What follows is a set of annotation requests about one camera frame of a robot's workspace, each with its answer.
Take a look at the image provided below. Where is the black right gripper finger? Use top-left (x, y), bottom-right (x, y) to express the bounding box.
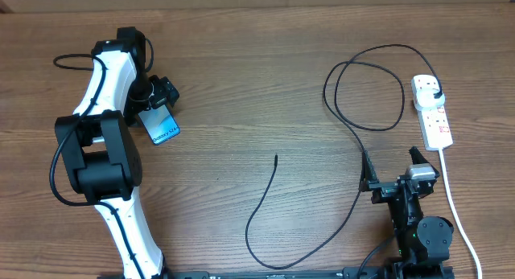
top-left (409, 146), bottom-right (428, 165)
top-left (360, 150), bottom-right (379, 191)

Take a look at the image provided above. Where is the blue Galaxy smartphone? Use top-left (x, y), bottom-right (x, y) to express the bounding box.
top-left (138, 105), bottom-right (180, 146)

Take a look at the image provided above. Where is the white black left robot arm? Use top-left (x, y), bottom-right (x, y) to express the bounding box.
top-left (49, 27), bottom-right (180, 278)

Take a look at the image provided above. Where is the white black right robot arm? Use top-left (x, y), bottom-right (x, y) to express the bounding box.
top-left (356, 146), bottom-right (454, 278)

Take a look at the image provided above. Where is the white charger plug adapter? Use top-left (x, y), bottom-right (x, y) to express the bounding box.
top-left (414, 88), bottom-right (446, 111)

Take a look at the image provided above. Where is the white power strip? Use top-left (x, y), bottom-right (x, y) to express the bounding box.
top-left (410, 75), bottom-right (453, 151)

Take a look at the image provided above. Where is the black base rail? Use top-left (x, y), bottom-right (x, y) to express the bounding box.
top-left (98, 266), bottom-right (455, 279)

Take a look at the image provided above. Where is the white power strip cord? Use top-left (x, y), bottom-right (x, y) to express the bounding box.
top-left (437, 148), bottom-right (484, 279)

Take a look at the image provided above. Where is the black charger cable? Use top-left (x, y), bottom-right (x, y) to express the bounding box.
top-left (245, 43), bottom-right (444, 271)

